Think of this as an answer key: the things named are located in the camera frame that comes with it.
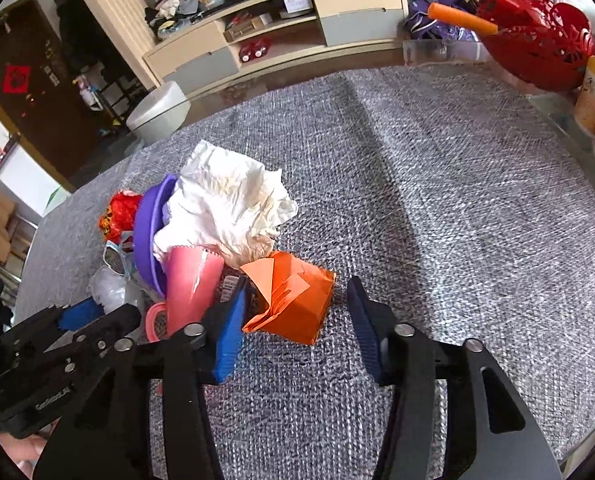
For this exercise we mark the light blue glasses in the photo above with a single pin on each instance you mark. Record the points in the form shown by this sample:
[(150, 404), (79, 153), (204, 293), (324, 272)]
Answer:
[(114, 260)]

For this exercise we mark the black hanging coat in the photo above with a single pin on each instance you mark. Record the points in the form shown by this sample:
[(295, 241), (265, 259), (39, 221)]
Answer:
[(77, 25)]

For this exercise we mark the orange and white plush toy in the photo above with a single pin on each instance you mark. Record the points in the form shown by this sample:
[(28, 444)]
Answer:
[(120, 215)]

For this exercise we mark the white tissue paper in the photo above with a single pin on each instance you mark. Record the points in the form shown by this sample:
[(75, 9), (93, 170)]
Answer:
[(217, 200)]

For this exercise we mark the clear plastic bag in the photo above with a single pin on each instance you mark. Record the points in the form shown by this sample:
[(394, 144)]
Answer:
[(109, 287)]

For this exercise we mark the brown box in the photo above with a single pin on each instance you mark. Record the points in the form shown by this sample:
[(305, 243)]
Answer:
[(245, 29)]

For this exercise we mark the red plastic basket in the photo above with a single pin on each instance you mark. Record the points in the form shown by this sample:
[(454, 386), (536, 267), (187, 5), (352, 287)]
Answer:
[(537, 55)]

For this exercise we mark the purple cloth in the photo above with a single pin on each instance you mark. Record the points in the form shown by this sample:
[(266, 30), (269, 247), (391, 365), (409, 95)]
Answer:
[(427, 25)]

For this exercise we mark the purple plastic bowl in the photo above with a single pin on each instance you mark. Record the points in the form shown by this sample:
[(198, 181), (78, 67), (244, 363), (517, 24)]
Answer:
[(145, 240)]

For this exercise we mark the white box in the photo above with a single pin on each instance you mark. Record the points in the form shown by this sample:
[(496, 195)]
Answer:
[(297, 5)]

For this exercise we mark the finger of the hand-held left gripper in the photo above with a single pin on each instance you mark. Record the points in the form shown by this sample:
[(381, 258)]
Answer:
[(82, 314), (102, 332)]

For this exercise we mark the pink plastic cup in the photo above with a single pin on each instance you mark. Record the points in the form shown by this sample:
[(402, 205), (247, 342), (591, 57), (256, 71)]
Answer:
[(190, 285)]

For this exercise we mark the glass table with grey mat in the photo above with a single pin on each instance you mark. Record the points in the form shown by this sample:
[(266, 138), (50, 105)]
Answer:
[(427, 210)]

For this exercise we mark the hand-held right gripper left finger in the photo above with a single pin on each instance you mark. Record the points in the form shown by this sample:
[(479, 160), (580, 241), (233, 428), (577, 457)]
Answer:
[(230, 332)]

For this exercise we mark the beige grey TV cabinet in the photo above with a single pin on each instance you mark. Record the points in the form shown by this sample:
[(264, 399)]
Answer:
[(357, 0)]

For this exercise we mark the red door decoration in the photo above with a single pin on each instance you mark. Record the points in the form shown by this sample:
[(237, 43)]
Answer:
[(17, 79)]

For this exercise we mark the dark wooden door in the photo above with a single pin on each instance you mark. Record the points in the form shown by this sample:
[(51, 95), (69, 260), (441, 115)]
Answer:
[(32, 125)]

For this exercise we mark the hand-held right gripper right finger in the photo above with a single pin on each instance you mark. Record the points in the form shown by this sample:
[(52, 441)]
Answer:
[(366, 327)]

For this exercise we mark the orange paper box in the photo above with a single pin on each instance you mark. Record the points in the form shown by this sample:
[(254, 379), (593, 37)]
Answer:
[(297, 305)]

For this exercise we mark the white round stool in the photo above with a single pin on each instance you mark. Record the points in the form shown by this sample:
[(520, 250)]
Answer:
[(157, 110)]

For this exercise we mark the black metal rack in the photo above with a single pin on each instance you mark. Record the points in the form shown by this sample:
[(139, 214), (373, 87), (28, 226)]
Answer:
[(102, 100)]

